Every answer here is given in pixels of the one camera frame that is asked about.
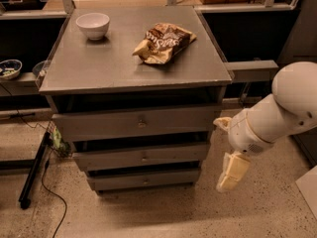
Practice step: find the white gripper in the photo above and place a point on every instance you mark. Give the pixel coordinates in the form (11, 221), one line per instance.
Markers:
(244, 134)

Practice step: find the grey drawer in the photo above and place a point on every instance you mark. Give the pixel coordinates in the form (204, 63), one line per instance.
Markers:
(86, 126)
(143, 156)
(144, 179)

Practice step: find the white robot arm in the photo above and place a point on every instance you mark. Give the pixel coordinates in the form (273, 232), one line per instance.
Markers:
(290, 109)

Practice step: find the grey drawer cabinet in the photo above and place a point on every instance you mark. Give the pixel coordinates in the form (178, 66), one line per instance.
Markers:
(87, 76)

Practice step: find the grey bottom drawer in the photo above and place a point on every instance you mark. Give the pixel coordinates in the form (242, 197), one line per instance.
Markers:
(144, 179)

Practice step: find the grey top drawer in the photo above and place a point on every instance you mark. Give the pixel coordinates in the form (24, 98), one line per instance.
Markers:
(86, 126)

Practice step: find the grey side bar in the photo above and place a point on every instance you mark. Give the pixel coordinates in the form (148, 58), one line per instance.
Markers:
(252, 71)

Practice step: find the brown chip bag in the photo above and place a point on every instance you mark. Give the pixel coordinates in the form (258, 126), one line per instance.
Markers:
(162, 42)

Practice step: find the green packet in basket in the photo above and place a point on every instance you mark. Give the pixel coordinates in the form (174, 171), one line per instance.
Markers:
(58, 143)

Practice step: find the white ceramic bowl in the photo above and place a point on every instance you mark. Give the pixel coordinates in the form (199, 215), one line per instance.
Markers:
(94, 26)

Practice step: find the clear glass cup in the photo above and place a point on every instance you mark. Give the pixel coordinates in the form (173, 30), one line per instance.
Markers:
(39, 67)

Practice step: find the grey side shelf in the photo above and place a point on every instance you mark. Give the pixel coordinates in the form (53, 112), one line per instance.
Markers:
(24, 84)

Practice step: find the black metal leg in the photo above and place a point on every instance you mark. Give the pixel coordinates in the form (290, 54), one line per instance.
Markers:
(24, 196)

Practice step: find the blue patterned bowl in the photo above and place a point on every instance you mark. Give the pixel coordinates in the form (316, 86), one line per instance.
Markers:
(10, 68)

